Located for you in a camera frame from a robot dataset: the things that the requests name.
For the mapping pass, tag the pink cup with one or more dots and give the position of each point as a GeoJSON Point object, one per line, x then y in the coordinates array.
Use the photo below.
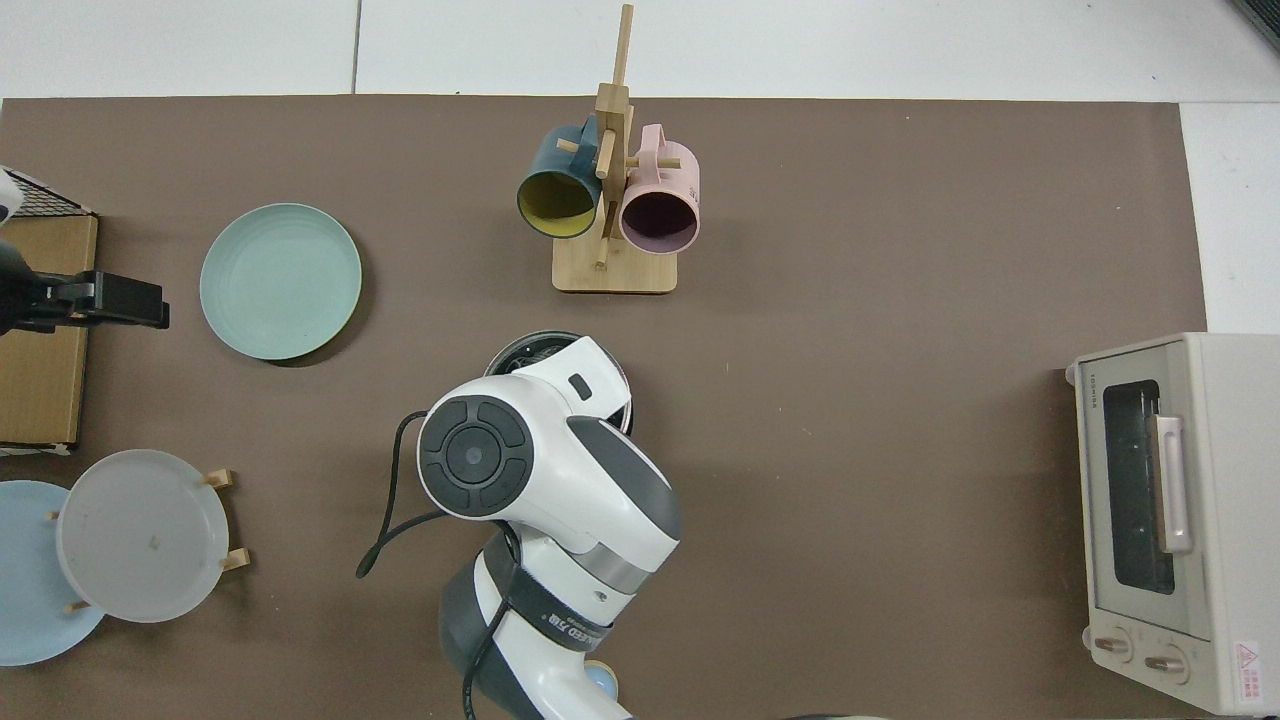
{"type": "Point", "coordinates": [665, 180]}

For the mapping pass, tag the wooden plate rack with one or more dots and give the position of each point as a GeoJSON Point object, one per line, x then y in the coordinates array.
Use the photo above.
{"type": "Point", "coordinates": [218, 478]}

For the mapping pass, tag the grey plate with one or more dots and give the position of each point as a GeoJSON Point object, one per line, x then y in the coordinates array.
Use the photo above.
{"type": "Point", "coordinates": [140, 535]}

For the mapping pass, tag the teal round plate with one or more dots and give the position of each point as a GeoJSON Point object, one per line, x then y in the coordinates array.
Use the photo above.
{"type": "Point", "coordinates": [280, 280]}

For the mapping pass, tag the pale toaster oven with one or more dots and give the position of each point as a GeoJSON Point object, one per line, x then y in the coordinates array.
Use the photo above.
{"type": "Point", "coordinates": [1215, 500]}

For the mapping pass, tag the light blue plate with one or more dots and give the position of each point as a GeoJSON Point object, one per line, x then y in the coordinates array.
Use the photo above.
{"type": "Point", "coordinates": [30, 580]}

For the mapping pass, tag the brown table cloth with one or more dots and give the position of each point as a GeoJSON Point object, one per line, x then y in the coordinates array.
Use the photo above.
{"type": "Point", "coordinates": [850, 450]}

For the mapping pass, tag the dark blue cup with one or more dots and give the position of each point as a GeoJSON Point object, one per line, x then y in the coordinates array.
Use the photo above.
{"type": "Point", "coordinates": [550, 165]}

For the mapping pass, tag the wooden cup stand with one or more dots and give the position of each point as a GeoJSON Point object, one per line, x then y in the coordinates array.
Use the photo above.
{"type": "Point", "coordinates": [615, 270]}

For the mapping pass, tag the small blue round thing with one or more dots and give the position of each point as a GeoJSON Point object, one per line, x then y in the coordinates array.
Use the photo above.
{"type": "Point", "coordinates": [604, 682]}

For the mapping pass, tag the glass lid with blue knob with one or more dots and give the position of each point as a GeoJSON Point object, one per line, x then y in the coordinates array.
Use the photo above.
{"type": "Point", "coordinates": [525, 352]}

